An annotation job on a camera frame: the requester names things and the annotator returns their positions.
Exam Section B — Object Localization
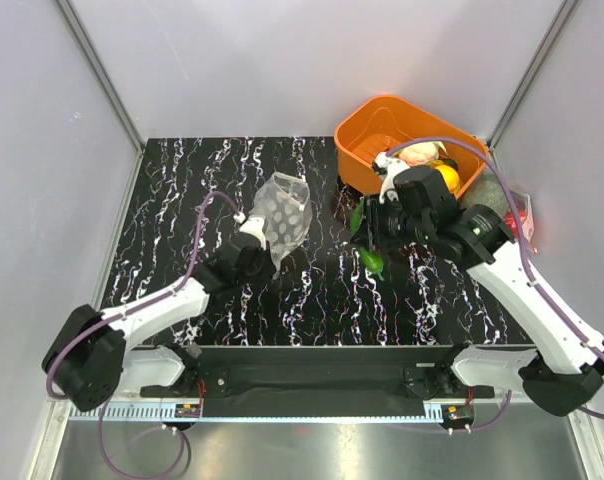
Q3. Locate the purple cable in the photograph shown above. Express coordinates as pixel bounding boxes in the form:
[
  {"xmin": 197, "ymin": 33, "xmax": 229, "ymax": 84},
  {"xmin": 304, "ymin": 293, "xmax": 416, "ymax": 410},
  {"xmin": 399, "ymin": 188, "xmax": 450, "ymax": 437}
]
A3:
[
  {"xmin": 45, "ymin": 191, "xmax": 243, "ymax": 399},
  {"xmin": 386, "ymin": 134, "xmax": 604, "ymax": 422}
]

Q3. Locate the red fake apple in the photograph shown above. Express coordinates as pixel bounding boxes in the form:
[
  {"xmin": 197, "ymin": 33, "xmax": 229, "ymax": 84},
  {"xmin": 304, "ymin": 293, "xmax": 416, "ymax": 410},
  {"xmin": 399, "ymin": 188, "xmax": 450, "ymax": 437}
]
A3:
[{"xmin": 503, "ymin": 210, "xmax": 526, "ymax": 238}]

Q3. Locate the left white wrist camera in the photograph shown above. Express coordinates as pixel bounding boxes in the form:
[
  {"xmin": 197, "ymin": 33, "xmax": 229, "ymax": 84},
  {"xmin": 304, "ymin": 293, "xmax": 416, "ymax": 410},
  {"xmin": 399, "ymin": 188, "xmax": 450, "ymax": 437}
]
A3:
[{"xmin": 233, "ymin": 212, "xmax": 267, "ymax": 250}]

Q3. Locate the orange plastic basket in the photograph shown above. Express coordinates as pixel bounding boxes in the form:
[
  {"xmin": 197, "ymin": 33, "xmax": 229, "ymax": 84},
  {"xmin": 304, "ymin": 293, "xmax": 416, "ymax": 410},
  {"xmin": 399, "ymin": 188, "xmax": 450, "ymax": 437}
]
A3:
[{"xmin": 334, "ymin": 95, "xmax": 488, "ymax": 195}]

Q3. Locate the yellow fake lemon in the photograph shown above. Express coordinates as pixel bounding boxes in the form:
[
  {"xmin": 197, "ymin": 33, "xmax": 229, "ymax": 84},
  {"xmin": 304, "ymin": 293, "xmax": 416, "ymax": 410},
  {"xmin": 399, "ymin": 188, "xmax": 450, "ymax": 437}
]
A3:
[{"xmin": 434, "ymin": 164, "xmax": 461, "ymax": 195}]

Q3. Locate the green fake melon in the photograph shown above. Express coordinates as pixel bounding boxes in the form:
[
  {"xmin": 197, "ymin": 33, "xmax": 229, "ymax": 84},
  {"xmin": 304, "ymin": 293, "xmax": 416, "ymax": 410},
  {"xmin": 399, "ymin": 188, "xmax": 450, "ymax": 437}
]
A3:
[{"xmin": 460, "ymin": 175, "xmax": 508, "ymax": 215}]

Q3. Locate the dark green fake avocado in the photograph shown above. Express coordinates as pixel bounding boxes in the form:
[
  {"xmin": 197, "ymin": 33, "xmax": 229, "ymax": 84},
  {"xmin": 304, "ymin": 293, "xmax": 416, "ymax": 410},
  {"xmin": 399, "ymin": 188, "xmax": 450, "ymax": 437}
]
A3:
[{"xmin": 443, "ymin": 158, "xmax": 458, "ymax": 170}]

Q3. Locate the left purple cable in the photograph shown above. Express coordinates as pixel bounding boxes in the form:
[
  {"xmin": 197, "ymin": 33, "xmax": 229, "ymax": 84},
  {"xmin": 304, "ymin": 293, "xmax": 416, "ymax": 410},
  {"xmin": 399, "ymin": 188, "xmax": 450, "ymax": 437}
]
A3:
[{"xmin": 45, "ymin": 191, "xmax": 243, "ymax": 399}]

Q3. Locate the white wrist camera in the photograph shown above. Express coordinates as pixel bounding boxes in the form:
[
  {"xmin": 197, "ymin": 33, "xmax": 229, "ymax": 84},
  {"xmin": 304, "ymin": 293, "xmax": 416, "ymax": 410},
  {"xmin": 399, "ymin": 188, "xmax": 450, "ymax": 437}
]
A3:
[
  {"xmin": 233, "ymin": 212, "xmax": 267, "ymax": 250},
  {"xmin": 372, "ymin": 152, "xmax": 409, "ymax": 204}
]

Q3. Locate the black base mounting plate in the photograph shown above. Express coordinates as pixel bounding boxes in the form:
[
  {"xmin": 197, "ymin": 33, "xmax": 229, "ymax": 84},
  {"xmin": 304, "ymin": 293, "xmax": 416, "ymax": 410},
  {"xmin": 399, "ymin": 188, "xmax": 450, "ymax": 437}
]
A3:
[{"xmin": 141, "ymin": 346, "xmax": 494, "ymax": 406}]

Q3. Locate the white fake cauliflower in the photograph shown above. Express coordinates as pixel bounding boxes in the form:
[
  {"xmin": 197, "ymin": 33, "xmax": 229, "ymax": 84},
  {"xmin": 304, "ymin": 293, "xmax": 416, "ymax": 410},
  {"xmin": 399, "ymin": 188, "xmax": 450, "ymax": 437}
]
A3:
[{"xmin": 398, "ymin": 141, "xmax": 447, "ymax": 167}]

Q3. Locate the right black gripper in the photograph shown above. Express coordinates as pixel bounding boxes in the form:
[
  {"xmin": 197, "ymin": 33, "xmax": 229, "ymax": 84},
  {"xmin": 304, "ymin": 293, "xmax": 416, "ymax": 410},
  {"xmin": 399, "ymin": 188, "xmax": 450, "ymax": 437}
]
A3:
[{"xmin": 351, "ymin": 191, "xmax": 432, "ymax": 252}]

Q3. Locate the slotted cable duct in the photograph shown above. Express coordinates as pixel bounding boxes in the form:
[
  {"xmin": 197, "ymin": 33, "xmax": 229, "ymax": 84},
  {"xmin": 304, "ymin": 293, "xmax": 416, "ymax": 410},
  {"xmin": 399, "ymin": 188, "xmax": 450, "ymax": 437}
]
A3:
[{"xmin": 70, "ymin": 399, "xmax": 447, "ymax": 424}]

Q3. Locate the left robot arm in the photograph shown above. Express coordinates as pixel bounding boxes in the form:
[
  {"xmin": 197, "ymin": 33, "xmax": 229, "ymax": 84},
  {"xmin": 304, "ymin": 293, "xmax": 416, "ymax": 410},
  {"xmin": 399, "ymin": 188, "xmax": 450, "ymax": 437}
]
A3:
[{"xmin": 41, "ymin": 233, "xmax": 276, "ymax": 412}]

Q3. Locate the green fake cucumber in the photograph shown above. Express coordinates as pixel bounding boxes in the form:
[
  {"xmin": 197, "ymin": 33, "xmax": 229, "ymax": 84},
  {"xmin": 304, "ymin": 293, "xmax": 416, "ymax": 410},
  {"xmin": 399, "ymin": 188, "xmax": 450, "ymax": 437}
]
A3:
[{"xmin": 349, "ymin": 196, "xmax": 384, "ymax": 280}]

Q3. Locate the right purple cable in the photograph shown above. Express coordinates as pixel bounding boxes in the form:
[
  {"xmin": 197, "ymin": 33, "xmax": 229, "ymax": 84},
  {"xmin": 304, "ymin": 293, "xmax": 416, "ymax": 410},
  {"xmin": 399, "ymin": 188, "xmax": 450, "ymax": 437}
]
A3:
[{"xmin": 386, "ymin": 134, "xmax": 604, "ymax": 422}]

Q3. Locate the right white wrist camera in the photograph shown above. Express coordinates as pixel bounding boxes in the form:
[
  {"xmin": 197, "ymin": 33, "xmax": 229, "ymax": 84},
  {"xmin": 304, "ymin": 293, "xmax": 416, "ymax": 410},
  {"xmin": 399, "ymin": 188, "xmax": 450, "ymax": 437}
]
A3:
[{"xmin": 372, "ymin": 152, "xmax": 409, "ymax": 204}]

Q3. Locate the clear polka dot zip bag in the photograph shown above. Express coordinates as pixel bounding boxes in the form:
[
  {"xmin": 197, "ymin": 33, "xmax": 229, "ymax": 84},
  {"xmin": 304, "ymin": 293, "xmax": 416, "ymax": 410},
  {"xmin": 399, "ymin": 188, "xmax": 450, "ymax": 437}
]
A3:
[{"xmin": 251, "ymin": 172, "xmax": 313, "ymax": 271}]

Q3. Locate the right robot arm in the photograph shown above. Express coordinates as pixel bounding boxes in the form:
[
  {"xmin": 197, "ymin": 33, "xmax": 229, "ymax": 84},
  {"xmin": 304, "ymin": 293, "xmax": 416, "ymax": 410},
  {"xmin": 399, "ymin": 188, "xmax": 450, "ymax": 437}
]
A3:
[{"xmin": 352, "ymin": 161, "xmax": 604, "ymax": 417}]

